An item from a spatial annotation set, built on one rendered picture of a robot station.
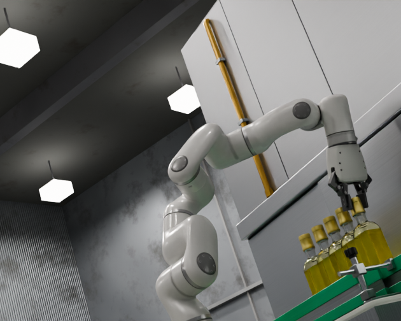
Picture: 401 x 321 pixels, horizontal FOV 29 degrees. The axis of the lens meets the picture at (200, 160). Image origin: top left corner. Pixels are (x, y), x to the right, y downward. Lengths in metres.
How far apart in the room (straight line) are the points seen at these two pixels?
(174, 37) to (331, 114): 10.17
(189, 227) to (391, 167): 0.57
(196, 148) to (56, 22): 9.10
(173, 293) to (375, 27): 0.91
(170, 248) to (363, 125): 0.65
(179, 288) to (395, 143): 0.69
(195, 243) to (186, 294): 0.12
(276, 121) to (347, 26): 0.41
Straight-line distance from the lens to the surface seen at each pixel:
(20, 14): 10.76
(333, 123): 2.04
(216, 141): 2.05
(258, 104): 2.60
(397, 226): 2.12
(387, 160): 2.13
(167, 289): 1.91
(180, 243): 1.94
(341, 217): 2.07
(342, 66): 2.29
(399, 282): 1.92
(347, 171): 2.03
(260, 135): 2.06
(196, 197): 2.07
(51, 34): 11.26
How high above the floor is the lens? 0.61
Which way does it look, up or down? 22 degrees up
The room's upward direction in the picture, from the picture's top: 19 degrees counter-clockwise
